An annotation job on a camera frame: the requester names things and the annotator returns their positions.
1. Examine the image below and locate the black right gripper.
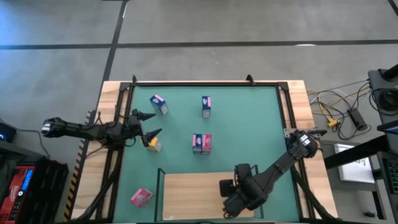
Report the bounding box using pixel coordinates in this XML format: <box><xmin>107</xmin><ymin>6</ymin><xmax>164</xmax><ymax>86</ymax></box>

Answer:
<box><xmin>222</xmin><ymin>182</ymin><xmax>269</xmax><ymax>218</ymax></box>

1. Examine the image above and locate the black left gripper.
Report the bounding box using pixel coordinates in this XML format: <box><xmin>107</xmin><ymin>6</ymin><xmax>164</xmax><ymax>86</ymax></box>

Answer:
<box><xmin>123</xmin><ymin>108</ymin><xmax>163</xmax><ymax>147</ymax></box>

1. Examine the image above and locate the yellow cereal box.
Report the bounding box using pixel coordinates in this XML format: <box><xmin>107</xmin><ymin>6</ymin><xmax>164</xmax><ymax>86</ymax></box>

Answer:
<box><xmin>147</xmin><ymin>136</ymin><xmax>163</xmax><ymax>152</ymax></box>

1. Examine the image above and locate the pink cereal box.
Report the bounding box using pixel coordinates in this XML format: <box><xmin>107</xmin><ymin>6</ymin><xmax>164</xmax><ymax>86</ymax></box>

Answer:
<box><xmin>201</xmin><ymin>133</ymin><xmax>213</xmax><ymax>156</ymax></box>
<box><xmin>129</xmin><ymin>187</ymin><xmax>154</xmax><ymax>208</ymax></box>

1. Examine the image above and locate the green table mat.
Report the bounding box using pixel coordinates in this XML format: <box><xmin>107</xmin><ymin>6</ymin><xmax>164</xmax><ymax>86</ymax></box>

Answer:
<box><xmin>113</xmin><ymin>85</ymin><xmax>301</xmax><ymax>223</ymax></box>

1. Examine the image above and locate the yellow black hazard tape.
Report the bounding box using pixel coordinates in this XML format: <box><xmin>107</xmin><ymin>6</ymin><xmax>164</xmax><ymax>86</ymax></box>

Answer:
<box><xmin>63</xmin><ymin>111</ymin><xmax>93</xmax><ymax>222</ymax></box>

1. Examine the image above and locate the white board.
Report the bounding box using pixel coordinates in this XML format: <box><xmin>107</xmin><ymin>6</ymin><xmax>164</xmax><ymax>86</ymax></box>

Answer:
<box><xmin>334</xmin><ymin>143</ymin><xmax>376</xmax><ymax>184</ymax></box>

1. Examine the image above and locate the black plastic crate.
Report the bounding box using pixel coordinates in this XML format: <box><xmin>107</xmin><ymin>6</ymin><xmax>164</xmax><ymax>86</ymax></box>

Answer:
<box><xmin>23</xmin><ymin>155</ymin><xmax>70</xmax><ymax>224</ymax></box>

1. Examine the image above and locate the black metal beam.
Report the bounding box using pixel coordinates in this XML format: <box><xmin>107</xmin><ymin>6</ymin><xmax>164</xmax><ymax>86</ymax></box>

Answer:
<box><xmin>323</xmin><ymin>134</ymin><xmax>391</xmax><ymax>170</ymax></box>

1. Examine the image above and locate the black power adapter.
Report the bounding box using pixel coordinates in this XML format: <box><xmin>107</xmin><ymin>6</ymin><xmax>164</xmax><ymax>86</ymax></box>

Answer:
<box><xmin>347</xmin><ymin>107</ymin><xmax>368</xmax><ymax>131</ymax></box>

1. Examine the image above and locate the black device with blue light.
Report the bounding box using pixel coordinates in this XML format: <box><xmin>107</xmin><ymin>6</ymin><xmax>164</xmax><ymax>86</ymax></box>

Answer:
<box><xmin>0</xmin><ymin>121</ymin><xmax>17</xmax><ymax>143</ymax></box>

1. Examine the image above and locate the dark keyboard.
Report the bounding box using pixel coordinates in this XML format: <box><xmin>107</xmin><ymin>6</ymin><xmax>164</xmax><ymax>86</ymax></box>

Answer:
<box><xmin>381</xmin><ymin>157</ymin><xmax>398</xmax><ymax>194</ymax></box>

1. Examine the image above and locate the red electronic device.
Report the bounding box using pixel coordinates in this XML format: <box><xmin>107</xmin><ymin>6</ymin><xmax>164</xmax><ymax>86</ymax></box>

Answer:
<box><xmin>0</xmin><ymin>164</ymin><xmax>35</xmax><ymax>224</ymax></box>

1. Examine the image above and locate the tablet with blue screen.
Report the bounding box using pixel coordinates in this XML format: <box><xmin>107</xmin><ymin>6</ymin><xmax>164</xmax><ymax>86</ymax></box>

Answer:
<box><xmin>377</xmin><ymin>122</ymin><xmax>398</xmax><ymax>135</ymax></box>

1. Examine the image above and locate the grey cart top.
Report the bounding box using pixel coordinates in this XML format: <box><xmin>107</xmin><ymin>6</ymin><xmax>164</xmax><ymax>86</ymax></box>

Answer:
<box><xmin>368</xmin><ymin>68</ymin><xmax>398</xmax><ymax>125</ymax></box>

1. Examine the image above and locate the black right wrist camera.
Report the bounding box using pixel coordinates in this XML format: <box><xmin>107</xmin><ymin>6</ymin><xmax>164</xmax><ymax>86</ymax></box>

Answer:
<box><xmin>219</xmin><ymin>179</ymin><xmax>234</xmax><ymax>197</ymax></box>

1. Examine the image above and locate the wooden shelf with black frame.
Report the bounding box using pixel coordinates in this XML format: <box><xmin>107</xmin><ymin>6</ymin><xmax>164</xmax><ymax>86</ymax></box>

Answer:
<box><xmin>154</xmin><ymin>164</ymin><xmax>264</xmax><ymax>222</ymax></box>

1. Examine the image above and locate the black metal table frame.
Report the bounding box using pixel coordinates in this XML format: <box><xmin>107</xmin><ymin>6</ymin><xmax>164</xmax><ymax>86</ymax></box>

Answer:
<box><xmin>71</xmin><ymin>74</ymin><xmax>340</xmax><ymax>224</ymax></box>

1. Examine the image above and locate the black floor cable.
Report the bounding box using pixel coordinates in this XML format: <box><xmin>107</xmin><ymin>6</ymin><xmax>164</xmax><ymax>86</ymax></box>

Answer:
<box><xmin>306</xmin><ymin>79</ymin><xmax>374</xmax><ymax>141</ymax></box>

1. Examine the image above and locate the yellow cable with plug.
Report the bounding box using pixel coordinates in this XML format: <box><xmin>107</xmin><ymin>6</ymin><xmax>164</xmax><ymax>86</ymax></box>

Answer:
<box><xmin>306</xmin><ymin>85</ymin><xmax>371</xmax><ymax>128</ymax></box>

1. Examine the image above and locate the thin black device cable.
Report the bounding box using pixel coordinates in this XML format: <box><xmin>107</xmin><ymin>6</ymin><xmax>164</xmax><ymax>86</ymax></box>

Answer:
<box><xmin>15</xmin><ymin>128</ymin><xmax>51</xmax><ymax>159</ymax></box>

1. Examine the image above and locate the coiled black cable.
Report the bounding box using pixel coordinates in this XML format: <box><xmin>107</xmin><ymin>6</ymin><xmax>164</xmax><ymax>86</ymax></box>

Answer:
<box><xmin>369</xmin><ymin>88</ymin><xmax>398</xmax><ymax>112</ymax></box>

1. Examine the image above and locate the black round post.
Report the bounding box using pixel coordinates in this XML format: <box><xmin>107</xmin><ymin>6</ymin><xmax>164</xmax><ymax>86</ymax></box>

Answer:
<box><xmin>381</xmin><ymin>63</ymin><xmax>398</xmax><ymax>81</ymax></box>

